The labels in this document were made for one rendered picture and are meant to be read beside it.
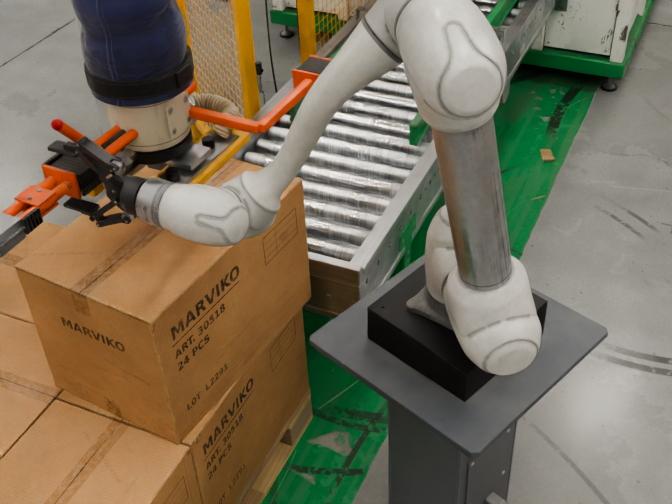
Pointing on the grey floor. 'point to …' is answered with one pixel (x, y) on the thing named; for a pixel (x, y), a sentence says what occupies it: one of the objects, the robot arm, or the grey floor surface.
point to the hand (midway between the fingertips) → (64, 175)
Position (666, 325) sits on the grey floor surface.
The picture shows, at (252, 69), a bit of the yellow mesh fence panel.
